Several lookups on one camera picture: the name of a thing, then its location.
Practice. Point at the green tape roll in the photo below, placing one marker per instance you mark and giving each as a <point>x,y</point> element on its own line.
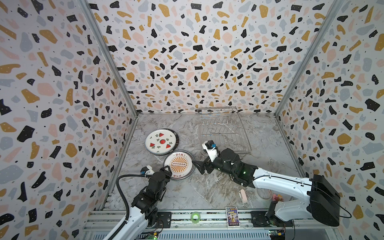
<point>195,217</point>

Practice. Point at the colourful card pack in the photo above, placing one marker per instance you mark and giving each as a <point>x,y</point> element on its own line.
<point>232,217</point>

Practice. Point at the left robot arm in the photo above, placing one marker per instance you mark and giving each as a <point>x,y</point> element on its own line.
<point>143,211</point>

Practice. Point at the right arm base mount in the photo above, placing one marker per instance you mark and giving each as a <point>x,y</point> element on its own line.
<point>261,219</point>

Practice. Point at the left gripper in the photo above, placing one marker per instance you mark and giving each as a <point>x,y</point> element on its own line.
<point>166,174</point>

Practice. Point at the pink eraser block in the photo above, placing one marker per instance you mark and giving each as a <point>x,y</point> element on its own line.
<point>243,196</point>

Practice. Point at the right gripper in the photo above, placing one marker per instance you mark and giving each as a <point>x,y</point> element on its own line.
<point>203,165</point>

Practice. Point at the fruit patterned white plate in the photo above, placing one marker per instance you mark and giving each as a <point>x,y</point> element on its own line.
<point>160,142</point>

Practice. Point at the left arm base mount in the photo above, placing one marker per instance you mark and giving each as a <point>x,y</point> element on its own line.
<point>160,220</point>

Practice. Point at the wire dish rack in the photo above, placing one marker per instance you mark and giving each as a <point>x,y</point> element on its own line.
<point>225,128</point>

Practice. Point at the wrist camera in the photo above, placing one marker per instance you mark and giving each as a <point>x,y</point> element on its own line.
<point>211,148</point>
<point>147,171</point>

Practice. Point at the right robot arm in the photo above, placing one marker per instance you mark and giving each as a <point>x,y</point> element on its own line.
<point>314,198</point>

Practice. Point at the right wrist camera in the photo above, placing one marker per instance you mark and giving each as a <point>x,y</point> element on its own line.
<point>211,148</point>

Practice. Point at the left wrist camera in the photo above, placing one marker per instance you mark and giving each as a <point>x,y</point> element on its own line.
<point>147,171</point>

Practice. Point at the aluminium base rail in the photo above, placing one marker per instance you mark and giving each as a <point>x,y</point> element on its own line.
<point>213,226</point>

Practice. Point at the pink yellow small toy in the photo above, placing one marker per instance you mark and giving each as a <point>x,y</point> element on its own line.
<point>278,198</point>

